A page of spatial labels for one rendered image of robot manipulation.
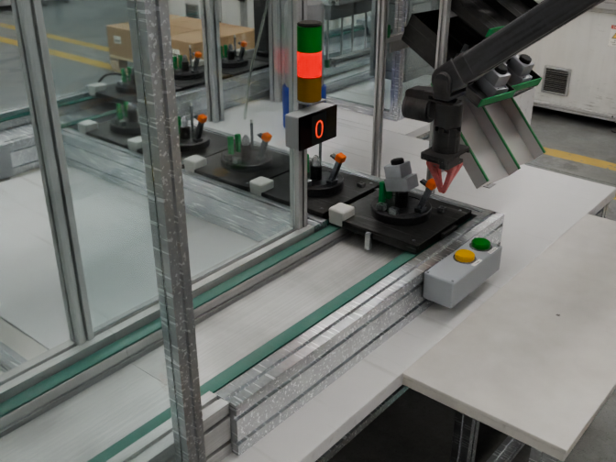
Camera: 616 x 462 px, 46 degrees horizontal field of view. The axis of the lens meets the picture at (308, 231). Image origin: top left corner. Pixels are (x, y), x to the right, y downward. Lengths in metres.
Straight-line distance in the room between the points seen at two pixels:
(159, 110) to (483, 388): 0.81
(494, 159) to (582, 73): 3.83
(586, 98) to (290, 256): 4.37
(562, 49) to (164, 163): 5.04
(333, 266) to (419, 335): 0.25
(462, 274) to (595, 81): 4.28
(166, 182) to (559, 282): 1.10
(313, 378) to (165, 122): 0.61
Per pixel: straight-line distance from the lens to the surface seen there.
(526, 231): 1.93
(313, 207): 1.71
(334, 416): 1.26
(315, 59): 1.48
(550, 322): 1.57
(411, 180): 1.65
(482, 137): 1.92
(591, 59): 5.66
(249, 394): 1.15
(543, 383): 1.39
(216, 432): 1.15
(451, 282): 1.45
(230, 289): 1.44
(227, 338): 1.35
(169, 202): 0.84
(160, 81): 0.79
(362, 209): 1.71
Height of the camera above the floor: 1.68
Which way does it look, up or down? 26 degrees down
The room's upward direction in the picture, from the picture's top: straight up
